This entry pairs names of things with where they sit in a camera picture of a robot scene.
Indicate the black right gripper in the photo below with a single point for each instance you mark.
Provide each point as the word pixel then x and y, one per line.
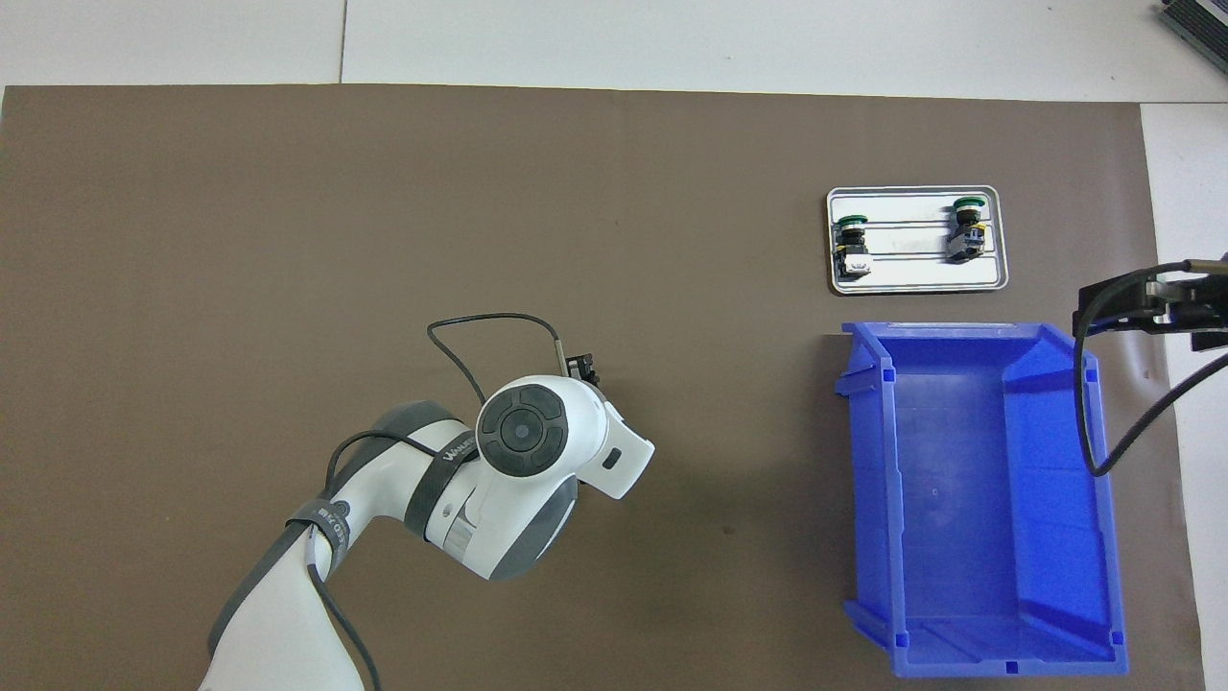
pixel 1175 302

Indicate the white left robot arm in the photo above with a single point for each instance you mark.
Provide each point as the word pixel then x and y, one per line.
pixel 518 480

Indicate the green button with yellow-blue block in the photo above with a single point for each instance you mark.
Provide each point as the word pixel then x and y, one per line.
pixel 965 235

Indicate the green button with white block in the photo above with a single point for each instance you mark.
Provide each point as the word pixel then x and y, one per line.
pixel 852 245

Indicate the blue plastic storage bin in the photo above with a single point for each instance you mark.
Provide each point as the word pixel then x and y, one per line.
pixel 969 480

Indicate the grey metal tray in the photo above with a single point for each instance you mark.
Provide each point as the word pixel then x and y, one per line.
pixel 911 278

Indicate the dark grey electronic device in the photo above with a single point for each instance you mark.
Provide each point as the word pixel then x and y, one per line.
pixel 1199 29

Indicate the brown table mat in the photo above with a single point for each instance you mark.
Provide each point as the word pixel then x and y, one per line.
pixel 288 192

